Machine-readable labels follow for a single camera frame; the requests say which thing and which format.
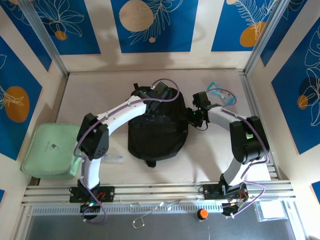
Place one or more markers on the black backpack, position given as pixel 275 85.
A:
pixel 155 140

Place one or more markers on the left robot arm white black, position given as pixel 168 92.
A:
pixel 120 115

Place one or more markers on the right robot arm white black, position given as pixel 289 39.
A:
pixel 247 145

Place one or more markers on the blue blister pack of supplies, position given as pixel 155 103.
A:
pixel 225 96

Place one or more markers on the mint green pencil case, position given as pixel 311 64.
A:
pixel 50 150

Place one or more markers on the green tape roll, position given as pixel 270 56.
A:
pixel 249 136

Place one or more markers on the clear plastic pen package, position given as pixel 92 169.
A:
pixel 115 159

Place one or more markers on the black connector box with lights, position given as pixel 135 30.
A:
pixel 90 207
pixel 235 206

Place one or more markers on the orange emergency stop button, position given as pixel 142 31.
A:
pixel 202 215

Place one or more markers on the aluminium side rail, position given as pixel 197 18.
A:
pixel 252 100

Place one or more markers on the blue floral wall poster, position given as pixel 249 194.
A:
pixel 15 75
pixel 282 45
pixel 295 112
pixel 82 40
pixel 25 32
pixel 230 25
pixel 170 30

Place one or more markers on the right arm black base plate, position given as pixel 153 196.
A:
pixel 211 192

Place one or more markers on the aluminium corner post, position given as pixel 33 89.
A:
pixel 42 35
pixel 267 35

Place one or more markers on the aluminium rail frame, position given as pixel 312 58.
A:
pixel 155 191

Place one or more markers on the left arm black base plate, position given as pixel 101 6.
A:
pixel 107 193

